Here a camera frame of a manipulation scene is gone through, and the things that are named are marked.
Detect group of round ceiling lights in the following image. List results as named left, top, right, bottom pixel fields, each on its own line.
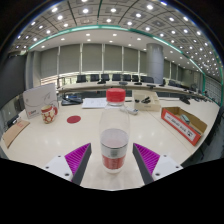
left=13, top=0, right=221, bottom=78

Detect clear red-capped water bottle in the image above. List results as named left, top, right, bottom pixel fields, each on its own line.
left=98, top=87, right=131, bottom=174

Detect long curved conference desk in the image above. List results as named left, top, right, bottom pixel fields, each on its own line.
left=56, top=80, right=214, bottom=101

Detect small white open box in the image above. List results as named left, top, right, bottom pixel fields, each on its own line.
left=132, top=89, right=162, bottom=112

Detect white printed paper sheets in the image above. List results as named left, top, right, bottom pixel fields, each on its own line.
left=81, top=97, right=108, bottom=110

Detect flat round red coaster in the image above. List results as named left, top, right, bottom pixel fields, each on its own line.
left=66, top=115, right=82, bottom=125

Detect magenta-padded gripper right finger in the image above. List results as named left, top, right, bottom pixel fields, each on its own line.
left=131, top=142, right=184, bottom=186

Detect row of black office chairs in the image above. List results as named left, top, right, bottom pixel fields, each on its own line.
left=75, top=73, right=198, bottom=92

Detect red and white patterned mug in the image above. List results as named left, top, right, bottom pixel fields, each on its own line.
left=40, top=104, right=59, bottom=125

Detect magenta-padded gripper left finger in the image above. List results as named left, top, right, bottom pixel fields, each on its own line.
left=40, top=142, right=92, bottom=186

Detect white power strip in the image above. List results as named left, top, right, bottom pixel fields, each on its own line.
left=124, top=105, right=139, bottom=116

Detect red-sided open cardboard box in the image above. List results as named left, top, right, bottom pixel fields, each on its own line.
left=160, top=106, right=208, bottom=147

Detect white copy paper box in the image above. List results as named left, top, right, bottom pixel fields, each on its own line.
left=22, top=82, right=60, bottom=120

